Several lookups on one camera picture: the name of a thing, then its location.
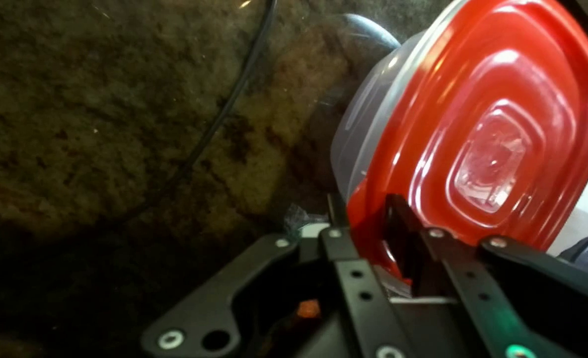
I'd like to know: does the red plastic lid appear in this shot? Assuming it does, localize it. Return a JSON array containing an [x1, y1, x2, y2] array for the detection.
[[345, 0, 588, 283]]

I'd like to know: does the black cable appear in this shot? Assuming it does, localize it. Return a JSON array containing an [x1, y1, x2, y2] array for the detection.
[[118, 0, 283, 225]]

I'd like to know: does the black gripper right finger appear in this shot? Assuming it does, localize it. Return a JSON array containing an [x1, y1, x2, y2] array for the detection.
[[384, 195, 588, 358]]

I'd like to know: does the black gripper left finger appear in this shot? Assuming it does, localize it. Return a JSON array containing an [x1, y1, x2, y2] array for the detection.
[[140, 193, 416, 358]]

